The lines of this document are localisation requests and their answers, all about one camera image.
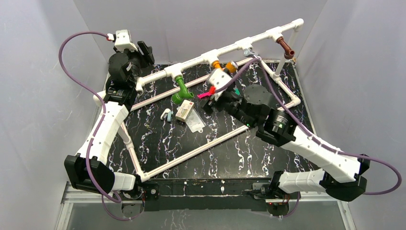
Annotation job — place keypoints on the chrome metal faucet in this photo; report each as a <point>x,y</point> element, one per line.
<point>248,52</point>

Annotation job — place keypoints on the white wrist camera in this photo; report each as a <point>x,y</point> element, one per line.
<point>122,41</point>
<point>218,78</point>

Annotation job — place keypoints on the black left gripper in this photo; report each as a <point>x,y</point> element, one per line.
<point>149,54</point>

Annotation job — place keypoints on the green plastic faucet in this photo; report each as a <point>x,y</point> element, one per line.
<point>183,93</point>

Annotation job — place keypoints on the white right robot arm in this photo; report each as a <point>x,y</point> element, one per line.
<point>338,176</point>

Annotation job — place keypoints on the white teal thread tape roll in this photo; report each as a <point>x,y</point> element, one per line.
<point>166,115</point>

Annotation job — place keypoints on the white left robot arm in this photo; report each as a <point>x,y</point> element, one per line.
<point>88,170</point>

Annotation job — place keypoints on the white PVC pipe frame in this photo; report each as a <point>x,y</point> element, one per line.
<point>288,31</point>

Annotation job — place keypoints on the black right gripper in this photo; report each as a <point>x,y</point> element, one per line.
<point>214,103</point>

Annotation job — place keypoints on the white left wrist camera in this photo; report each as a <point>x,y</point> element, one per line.
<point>122,41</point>

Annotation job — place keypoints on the black marble table mat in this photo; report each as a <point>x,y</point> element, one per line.
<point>157,141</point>

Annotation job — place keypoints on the pink plastic strip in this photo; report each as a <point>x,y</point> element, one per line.
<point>207,94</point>

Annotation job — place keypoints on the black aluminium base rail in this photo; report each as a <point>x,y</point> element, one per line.
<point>202,194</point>

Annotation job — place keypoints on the clear plastic bag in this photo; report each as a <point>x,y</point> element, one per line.
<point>194,122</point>

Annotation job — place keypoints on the orange plastic faucet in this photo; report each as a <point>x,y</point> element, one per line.
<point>230,68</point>

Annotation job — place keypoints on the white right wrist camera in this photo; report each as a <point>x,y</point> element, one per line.
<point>218,78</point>

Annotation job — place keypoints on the brown plastic faucet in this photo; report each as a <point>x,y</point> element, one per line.
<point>288,52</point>

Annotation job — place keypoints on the small beige cardboard box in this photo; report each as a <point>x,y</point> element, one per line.
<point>184,110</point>

